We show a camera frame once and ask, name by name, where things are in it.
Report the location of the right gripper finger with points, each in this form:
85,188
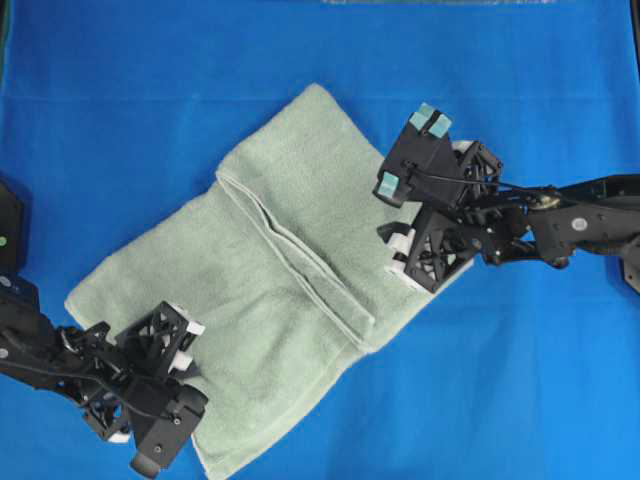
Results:
398,237
461,146

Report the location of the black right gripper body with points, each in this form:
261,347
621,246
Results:
484,221

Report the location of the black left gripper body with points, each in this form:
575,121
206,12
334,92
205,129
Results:
141,350

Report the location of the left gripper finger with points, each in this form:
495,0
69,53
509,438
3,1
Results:
193,326
182,367

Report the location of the light green bath towel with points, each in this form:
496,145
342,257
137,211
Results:
280,261

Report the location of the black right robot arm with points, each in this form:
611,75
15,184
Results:
599,216

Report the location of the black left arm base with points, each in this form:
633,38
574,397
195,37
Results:
16,202

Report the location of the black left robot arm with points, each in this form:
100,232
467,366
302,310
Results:
29,340

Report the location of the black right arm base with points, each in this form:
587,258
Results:
628,257

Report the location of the blue table cloth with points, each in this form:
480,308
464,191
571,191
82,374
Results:
115,113

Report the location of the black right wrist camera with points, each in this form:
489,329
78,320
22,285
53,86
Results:
422,165

